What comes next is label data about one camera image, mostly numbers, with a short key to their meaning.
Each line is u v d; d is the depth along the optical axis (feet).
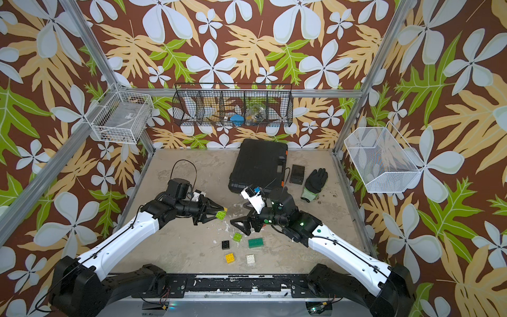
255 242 2.76
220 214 2.41
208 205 2.27
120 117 2.78
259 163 3.51
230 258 2.62
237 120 3.08
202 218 2.27
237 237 2.82
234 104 3.23
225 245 2.73
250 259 2.62
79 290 1.29
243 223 1.96
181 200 2.14
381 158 2.63
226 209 2.47
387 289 1.28
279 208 1.80
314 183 3.43
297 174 3.52
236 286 2.46
